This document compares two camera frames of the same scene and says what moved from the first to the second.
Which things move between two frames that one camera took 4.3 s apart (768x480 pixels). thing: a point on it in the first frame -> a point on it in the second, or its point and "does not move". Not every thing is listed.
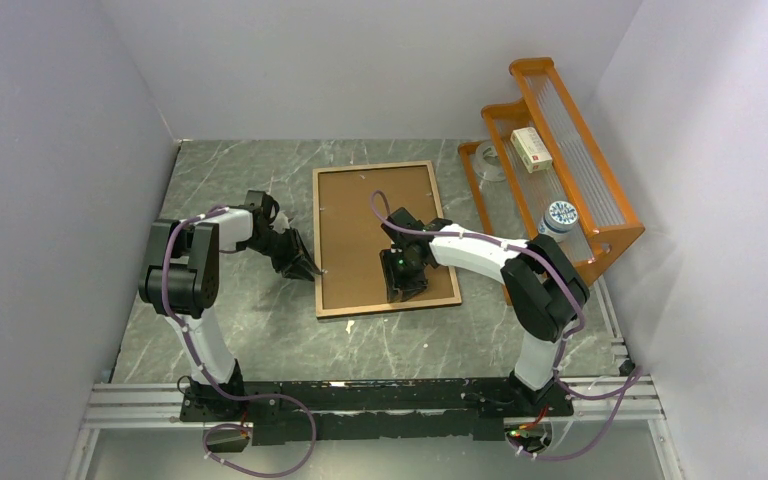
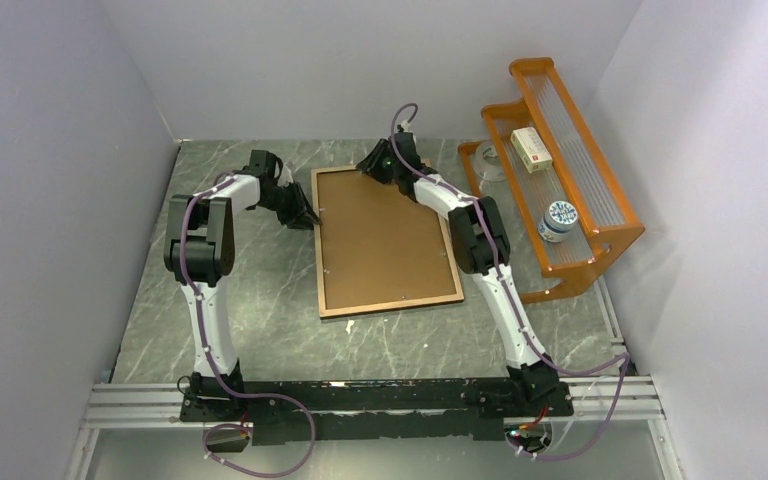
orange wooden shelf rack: (538, 171) does not move
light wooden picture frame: (318, 246) does not move
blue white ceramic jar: (559, 220) does not move
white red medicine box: (531, 149) does not move
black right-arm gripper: (395, 281) -> (371, 166)
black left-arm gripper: (296, 248) -> (301, 216)
